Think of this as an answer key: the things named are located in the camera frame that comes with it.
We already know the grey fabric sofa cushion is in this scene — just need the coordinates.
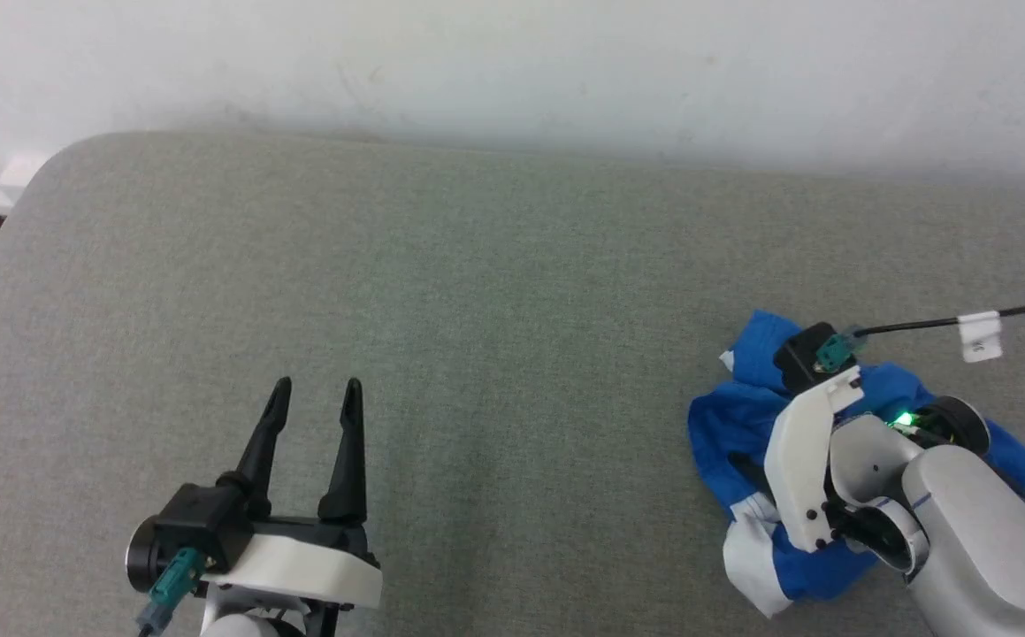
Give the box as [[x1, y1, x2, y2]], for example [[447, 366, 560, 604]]
[[0, 131, 1025, 637]]

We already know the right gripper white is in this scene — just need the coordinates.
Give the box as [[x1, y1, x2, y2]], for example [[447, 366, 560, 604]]
[[728, 365, 865, 555]]

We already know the right camera black cable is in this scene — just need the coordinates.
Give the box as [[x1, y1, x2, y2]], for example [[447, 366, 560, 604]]
[[815, 298, 1025, 373]]

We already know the blue white shorts garment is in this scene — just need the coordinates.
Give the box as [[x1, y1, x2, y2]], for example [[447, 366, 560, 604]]
[[687, 310, 1025, 619]]

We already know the white cable label tag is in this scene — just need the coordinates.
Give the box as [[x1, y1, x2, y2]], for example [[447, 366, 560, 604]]
[[956, 310, 1005, 365]]

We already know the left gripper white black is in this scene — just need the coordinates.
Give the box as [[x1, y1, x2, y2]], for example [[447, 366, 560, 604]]
[[203, 376, 384, 637]]

